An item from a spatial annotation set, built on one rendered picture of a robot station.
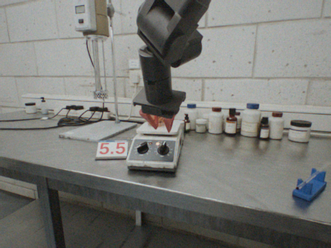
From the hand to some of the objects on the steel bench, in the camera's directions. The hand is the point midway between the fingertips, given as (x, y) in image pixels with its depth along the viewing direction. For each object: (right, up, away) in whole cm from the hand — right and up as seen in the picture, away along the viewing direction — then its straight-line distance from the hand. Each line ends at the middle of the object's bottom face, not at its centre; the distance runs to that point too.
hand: (163, 127), depth 52 cm
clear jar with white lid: (+4, -6, +26) cm, 27 cm away
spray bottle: (-76, +9, +84) cm, 114 cm away
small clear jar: (+16, -2, +41) cm, 44 cm away
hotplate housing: (-2, -9, +13) cm, 16 cm away
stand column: (-23, +3, +54) cm, 59 cm away
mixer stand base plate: (-28, -1, +44) cm, 52 cm away
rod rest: (+32, -14, -6) cm, 35 cm away
